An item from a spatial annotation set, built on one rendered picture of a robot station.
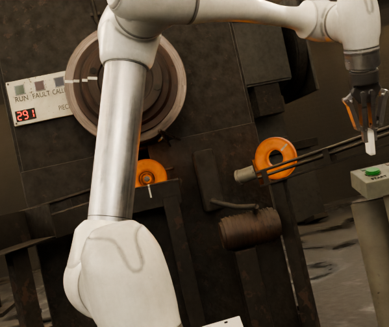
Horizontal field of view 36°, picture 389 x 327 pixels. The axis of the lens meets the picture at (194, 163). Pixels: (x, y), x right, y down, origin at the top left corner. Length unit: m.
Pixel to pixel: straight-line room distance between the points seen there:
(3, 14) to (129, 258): 1.70
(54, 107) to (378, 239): 1.37
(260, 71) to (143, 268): 5.60
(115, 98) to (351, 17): 0.62
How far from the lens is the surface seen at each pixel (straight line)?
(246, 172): 2.29
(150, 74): 2.30
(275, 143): 2.25
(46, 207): 2.14
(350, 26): 1.59
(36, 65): 2.57
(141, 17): 1.34
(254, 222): 2.21
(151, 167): 2.35
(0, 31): 2.63
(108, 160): 1.36
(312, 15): 1.68
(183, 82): 2.37
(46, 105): 2.52
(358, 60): 1.61
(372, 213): 1.85
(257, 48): 6.68
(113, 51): 1.43
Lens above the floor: 0.68
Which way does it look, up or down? 2 degrees up
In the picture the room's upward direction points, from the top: 13 degrees counter-clockwise
